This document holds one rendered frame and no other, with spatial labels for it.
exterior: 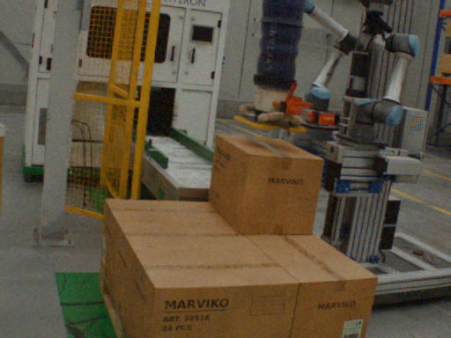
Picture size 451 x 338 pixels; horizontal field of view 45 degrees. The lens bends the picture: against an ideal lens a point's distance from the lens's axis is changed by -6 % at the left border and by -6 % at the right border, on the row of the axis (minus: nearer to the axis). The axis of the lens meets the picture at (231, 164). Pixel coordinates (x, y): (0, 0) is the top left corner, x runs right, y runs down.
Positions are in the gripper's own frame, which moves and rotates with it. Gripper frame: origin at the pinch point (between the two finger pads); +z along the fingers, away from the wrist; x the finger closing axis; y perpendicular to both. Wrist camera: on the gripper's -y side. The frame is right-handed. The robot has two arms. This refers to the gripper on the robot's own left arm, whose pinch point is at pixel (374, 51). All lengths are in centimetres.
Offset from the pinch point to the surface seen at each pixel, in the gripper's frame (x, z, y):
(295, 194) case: -7, 77, 31
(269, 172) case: -8, 66, 46
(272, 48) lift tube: -31, 6, 42
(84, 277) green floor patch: -85, 152, 120
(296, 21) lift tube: -27.2, -10.0, 32.1
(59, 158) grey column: -148, 92, 130
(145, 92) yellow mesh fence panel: -151, 44, 73
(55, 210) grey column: -148, 129, 131
